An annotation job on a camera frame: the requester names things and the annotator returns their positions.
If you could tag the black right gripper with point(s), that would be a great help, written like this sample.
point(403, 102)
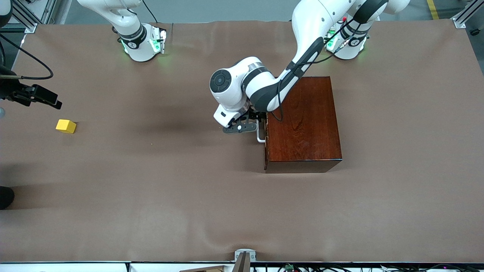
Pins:
point(14, 91)

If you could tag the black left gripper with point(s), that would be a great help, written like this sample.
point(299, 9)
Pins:
point(260, 115)

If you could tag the yellow block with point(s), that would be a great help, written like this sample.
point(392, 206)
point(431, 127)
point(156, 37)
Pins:
point(66, 126)

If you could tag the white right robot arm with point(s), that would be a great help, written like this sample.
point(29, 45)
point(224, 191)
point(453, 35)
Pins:
point(136, 41)

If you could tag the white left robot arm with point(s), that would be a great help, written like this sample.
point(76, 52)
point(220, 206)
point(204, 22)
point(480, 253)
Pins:
point(310, 34)

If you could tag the dark brown wooden cabinet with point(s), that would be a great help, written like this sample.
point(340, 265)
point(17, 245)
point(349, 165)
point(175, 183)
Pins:
point(310, 124)

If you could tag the black round object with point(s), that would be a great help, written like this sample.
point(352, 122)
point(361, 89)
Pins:
point(5, 197)

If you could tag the fabric table cover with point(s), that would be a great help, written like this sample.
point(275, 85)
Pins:
point(151, 189)

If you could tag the brown cardboard piece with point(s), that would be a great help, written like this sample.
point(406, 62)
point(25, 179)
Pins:
point(204, 269)

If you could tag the small black knob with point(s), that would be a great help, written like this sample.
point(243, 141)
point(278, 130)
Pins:
point(474, 32)

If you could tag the aluminium frame profile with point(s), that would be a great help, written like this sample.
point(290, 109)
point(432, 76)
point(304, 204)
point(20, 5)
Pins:
point(26, 13)
point(467, 13)

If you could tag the small metal table bracket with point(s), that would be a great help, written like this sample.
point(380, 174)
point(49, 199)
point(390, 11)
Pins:
point(245, 254)

